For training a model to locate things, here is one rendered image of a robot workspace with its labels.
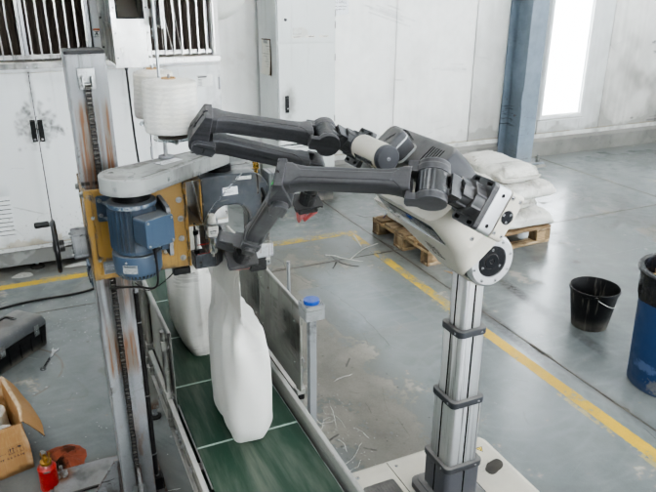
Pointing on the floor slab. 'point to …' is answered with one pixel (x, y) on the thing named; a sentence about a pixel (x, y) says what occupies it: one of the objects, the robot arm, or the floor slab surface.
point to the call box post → (311, 368)
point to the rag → (67, 455)
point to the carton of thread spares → (15, 441)
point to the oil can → (47, 471)
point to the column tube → (77, 103)
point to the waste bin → (644, 330)
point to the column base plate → (107, 477)
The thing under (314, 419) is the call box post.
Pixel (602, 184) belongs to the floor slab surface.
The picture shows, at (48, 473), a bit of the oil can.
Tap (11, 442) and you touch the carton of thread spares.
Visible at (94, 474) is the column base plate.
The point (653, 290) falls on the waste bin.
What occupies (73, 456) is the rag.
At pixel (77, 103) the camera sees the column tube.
